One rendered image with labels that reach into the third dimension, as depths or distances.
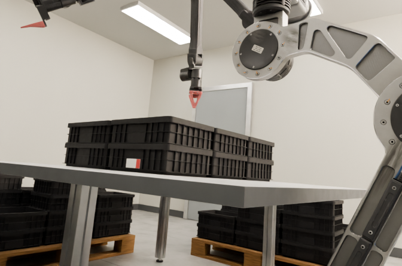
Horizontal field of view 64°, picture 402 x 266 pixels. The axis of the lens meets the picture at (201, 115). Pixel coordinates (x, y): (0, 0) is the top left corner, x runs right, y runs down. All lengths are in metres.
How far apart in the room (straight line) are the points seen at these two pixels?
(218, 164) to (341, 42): 0.80
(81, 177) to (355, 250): 0.72
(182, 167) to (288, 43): 0.64
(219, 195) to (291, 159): 3.85
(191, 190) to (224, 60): 4.68
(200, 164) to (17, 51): 3.76
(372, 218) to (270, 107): 3.91
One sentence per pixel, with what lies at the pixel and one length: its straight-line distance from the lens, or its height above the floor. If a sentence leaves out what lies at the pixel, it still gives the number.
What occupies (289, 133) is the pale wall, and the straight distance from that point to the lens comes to 4.53.
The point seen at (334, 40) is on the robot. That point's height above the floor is 1.12.
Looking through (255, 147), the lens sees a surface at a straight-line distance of 1.81.
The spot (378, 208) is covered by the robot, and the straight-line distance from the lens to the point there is 0.87.
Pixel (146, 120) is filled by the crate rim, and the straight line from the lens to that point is 1.37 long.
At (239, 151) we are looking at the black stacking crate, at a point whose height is 0.84.
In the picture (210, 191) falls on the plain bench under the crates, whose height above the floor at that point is 0.68.
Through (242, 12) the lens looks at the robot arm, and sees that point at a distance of 1.56.
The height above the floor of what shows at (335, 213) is 0.51.
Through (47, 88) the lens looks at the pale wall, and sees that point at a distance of 4.94.
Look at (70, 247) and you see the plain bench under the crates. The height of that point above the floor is 0.48.
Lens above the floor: 0.72
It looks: 10 degrees up
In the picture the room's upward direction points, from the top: 5 degrees clockwise
